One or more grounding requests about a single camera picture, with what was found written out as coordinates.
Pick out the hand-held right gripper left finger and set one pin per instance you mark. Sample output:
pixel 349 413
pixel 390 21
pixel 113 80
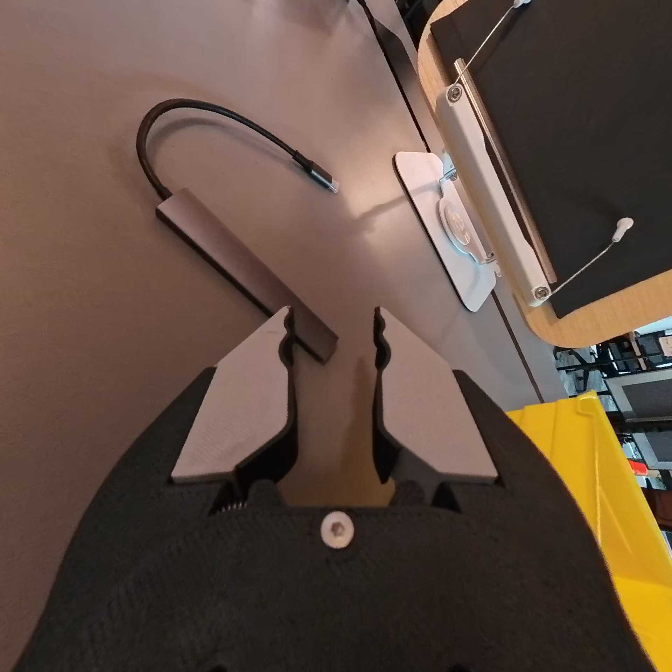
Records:
pixel 236 414

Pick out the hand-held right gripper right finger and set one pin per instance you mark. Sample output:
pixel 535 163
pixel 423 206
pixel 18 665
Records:
pixel 430 420

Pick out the slim grey usb hub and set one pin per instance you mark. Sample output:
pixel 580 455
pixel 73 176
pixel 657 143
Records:
pixel 231 257

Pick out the slim grey usb-c plug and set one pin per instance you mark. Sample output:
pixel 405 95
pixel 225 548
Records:
pixel 317 173

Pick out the yellow storage bin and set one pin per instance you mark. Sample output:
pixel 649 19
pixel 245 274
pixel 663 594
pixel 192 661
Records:
pixel 614 498

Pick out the grey framed panel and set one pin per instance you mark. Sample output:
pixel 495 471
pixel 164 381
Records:
pixel 645 393

